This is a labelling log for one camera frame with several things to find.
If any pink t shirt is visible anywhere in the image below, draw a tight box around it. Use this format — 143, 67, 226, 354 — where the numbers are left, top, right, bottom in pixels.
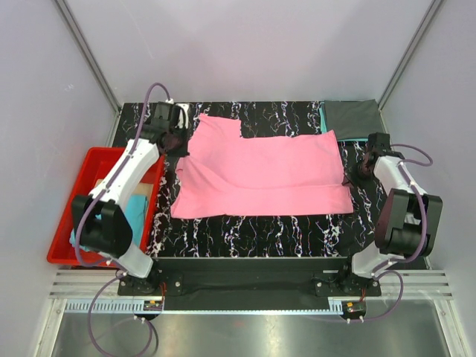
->
171, 114, 353, 219

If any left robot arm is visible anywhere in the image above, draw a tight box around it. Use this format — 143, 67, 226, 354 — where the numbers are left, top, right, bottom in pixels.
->
71, 100, 190, 295

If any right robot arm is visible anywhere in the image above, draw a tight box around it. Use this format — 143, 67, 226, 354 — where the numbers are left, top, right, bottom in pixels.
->
337, 132, 443, 295

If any folded dark grey t shirt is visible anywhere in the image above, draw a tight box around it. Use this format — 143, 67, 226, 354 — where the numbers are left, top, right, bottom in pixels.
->
322, 99, 385, 140

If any beige t shirt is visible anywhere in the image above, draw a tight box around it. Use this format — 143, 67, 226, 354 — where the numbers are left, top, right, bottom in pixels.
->
89, 178, 153, 208

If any red plastic bin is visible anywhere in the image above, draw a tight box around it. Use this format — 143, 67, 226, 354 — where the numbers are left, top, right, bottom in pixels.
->
47, 147, 164, 266

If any folded teal t shirt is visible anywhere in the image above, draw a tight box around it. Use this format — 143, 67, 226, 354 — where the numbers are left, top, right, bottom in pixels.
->
318, 105, 368, 142

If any light blue t shirt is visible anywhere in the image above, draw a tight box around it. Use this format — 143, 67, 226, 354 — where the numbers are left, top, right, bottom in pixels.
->
80, 195, 148, 257

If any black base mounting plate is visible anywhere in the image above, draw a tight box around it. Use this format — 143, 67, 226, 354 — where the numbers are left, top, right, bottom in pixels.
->
118, 257, 382, 313

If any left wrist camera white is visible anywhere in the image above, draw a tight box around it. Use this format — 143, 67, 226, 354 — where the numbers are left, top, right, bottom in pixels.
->
173, 103, 190, 129

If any left aluminium frame post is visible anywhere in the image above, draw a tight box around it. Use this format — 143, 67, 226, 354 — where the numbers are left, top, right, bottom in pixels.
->
54, 0, 123, 115

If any aluminium frame post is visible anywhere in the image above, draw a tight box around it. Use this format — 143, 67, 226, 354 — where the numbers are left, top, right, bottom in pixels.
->
378, 0, 446, 111
54, 0, 123, 115

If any right aluminium frame post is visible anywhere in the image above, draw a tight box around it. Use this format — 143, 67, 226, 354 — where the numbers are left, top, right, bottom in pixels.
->
378, 0, 446, 111

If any slotted cable duct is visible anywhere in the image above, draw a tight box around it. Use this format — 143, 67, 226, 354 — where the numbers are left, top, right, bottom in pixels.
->
65, 298, 358, 316

